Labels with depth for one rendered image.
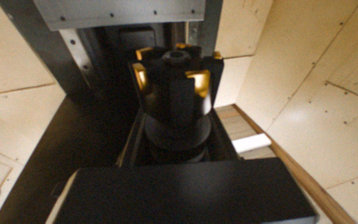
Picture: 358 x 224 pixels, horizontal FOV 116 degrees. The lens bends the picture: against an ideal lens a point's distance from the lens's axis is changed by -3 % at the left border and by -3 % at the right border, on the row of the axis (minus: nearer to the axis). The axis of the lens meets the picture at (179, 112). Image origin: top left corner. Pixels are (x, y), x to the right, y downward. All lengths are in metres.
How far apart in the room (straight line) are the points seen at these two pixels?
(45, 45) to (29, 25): 0.06
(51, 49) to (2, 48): 0.52
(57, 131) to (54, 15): 0.31
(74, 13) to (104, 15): 0.08
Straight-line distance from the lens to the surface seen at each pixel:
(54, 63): 0.62
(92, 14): 0.49
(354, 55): 1.08
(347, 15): 1.11
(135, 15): 0.48
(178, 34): 0.57
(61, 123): 0.50
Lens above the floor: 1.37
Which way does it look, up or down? 43 degrees up
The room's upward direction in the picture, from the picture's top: 180 degrees clockwise
